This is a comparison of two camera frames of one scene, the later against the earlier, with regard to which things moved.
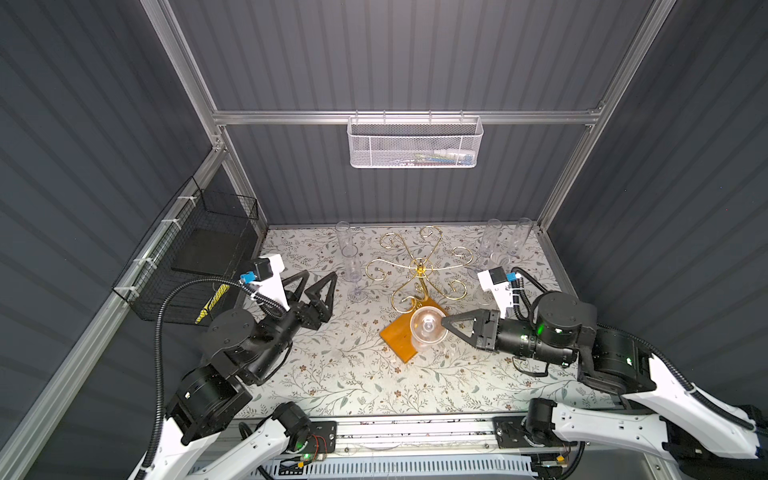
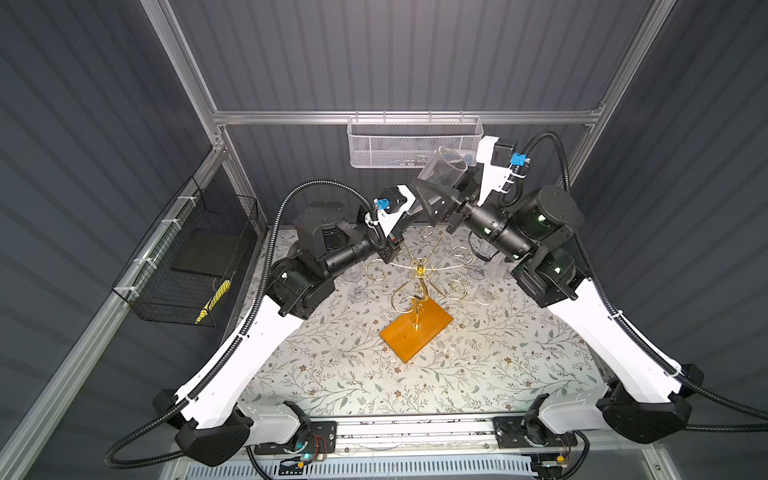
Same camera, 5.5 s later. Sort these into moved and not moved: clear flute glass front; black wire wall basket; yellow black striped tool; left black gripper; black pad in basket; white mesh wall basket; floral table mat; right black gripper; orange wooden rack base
Moved: clear flute glass front; left black gripper; right black gripper
Not moved: orange wooden rack base; black pad in basket; white mesh wall basket; black wire wall basket; floral table mat; yellow black striped tool
